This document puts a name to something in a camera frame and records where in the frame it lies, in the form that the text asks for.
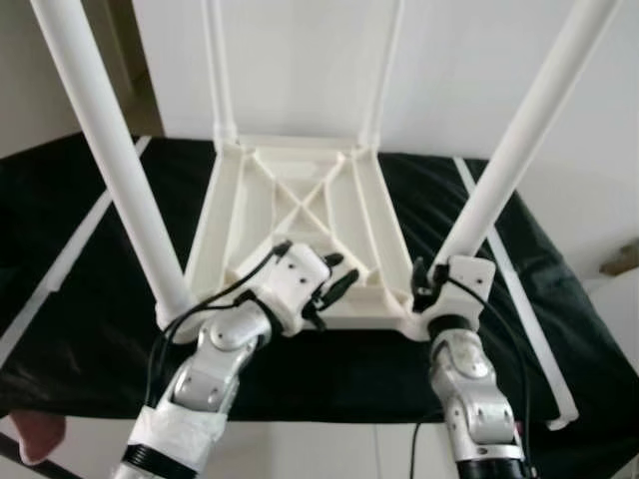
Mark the white tapered table leg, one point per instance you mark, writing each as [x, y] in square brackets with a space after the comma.
[110, 150]
[220, 70]
[529, 120]
[382, 70]

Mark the black table cloth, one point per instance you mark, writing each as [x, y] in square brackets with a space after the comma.
[349, 379]

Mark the long white plastic strip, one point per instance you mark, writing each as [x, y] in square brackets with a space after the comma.
[519, 299]
[70, 249]

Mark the pink object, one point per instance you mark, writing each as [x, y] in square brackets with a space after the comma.
[35, 437]

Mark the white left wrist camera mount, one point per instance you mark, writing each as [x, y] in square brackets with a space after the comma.
[290, 284]

